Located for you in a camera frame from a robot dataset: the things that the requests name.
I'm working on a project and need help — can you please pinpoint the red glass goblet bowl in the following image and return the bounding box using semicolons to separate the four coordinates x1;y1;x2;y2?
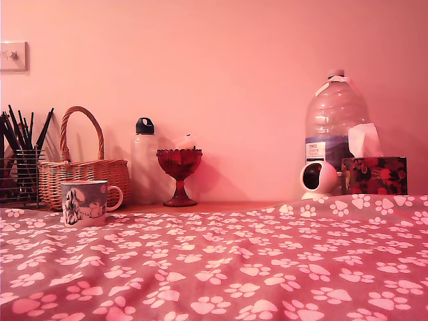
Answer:
156;148;204;207

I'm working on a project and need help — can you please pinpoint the white candle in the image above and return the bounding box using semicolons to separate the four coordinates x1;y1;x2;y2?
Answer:
173;133;197;150

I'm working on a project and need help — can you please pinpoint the clear bottle with dark cap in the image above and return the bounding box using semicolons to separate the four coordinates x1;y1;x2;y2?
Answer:
130;116;163;205

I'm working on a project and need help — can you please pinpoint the paw print cloth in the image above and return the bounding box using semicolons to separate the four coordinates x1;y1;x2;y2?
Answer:
0;193;428;321

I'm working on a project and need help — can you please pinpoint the large clear water bottle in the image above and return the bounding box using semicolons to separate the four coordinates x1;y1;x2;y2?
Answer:
304;69;370;197

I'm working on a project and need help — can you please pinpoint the illustrated ceramic mug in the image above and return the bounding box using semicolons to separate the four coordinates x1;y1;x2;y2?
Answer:
60;179;124;228

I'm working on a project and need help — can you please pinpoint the white tissue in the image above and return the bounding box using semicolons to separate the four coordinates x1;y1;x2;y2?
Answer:
347;122;385;157

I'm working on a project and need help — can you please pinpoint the floral tissue box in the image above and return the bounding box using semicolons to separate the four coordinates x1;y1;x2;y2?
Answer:
341;156;408;196

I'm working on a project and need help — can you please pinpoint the black chopstick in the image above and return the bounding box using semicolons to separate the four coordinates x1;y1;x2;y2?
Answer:
35;106;55;150
0;112;15;150
7;104;23;150
27;112;35;150

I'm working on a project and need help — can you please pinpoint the small white round camera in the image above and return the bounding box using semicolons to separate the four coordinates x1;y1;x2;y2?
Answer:
299;162;338;201

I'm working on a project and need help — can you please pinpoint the wicker basket with handle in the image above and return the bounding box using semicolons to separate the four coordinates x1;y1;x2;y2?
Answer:
39;106;131;211

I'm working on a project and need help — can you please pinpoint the wire utensil rack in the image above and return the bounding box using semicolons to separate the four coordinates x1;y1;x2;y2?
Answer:
0;148;46;208

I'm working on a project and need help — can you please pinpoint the wall switch plate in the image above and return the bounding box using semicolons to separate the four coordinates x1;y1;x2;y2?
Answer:
0;41;30;72

